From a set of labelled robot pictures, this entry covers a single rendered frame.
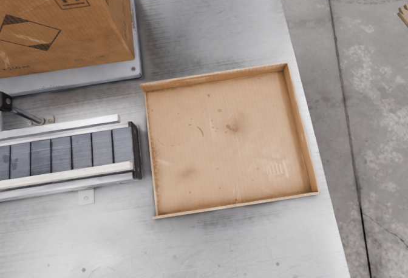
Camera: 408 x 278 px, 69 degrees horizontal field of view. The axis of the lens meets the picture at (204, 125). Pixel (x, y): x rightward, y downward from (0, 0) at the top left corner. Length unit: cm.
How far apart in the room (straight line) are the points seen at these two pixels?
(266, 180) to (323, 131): 98
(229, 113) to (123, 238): 32
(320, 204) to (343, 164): 94
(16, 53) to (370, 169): 143
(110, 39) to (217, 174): 32
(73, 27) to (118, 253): 41
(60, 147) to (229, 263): 38
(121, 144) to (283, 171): 31
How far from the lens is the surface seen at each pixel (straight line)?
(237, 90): 63
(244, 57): 66
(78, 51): 63
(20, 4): 53
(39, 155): 63
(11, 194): 65
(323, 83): 163
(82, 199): 64
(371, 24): 188
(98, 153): 58
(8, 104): 60
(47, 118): 70
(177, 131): 60
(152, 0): 75
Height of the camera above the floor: 141
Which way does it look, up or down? 75 degrees down
